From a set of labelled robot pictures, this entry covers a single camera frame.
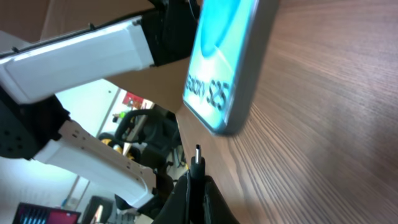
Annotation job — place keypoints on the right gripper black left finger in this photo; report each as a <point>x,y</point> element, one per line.
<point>176,208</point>

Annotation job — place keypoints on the dark monitor screen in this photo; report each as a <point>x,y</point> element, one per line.
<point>27,213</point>

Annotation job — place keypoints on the black office chair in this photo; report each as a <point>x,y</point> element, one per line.
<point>160,134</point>

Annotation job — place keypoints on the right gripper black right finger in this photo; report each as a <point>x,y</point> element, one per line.
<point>216,210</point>

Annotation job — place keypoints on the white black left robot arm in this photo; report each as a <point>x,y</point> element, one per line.
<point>35,125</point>

